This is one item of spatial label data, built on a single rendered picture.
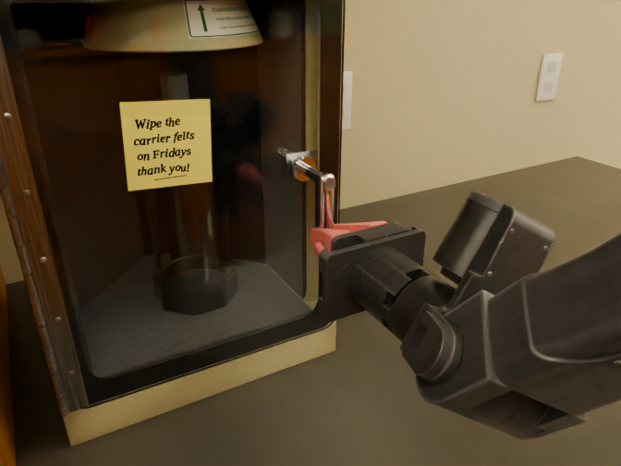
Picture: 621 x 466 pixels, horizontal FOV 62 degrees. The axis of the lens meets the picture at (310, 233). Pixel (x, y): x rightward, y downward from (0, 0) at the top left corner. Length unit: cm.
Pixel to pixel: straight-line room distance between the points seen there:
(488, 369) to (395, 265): 15
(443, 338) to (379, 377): 36
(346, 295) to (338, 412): 20
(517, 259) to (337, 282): 15
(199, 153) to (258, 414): 30
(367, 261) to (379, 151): 75
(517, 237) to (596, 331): 11
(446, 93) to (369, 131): 22
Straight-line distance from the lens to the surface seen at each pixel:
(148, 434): 61
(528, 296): 29
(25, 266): 49
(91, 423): 61
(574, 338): 27
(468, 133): 133
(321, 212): 50
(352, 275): 43
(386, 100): 114
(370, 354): 69
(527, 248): 36
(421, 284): 39
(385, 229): 46
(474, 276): 35
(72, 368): 55
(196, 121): 48
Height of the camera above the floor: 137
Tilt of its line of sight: 25 degrees down
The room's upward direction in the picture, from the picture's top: straight up
